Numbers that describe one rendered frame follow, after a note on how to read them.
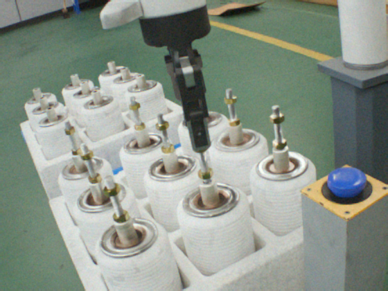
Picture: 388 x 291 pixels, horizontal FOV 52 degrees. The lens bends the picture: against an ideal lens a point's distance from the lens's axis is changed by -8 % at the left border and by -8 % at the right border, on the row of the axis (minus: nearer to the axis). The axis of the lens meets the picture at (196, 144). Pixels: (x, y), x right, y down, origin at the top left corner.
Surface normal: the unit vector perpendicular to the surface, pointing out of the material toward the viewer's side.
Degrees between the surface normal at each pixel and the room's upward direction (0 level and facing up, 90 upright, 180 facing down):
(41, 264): 0
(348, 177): 0
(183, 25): 90
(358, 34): 90
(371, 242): 90
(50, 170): 90
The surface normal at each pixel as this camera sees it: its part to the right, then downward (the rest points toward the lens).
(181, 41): 0.14, 0.42
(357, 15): -0.54, 0.46
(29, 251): -0.18, -0.88
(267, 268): 0.47, 0.32
